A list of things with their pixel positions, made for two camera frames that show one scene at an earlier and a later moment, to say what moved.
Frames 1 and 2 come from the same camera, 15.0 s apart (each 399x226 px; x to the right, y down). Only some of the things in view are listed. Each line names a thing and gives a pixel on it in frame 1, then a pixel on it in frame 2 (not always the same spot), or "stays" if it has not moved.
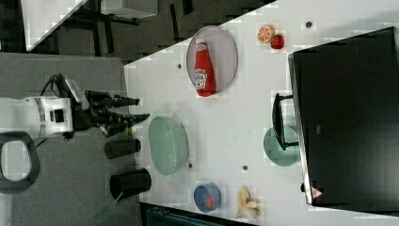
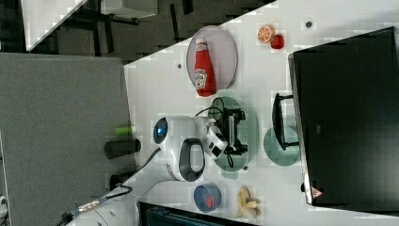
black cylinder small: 119,148 stays
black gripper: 90,109 → 229,122
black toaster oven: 343,116 stays
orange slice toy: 265,33 stays
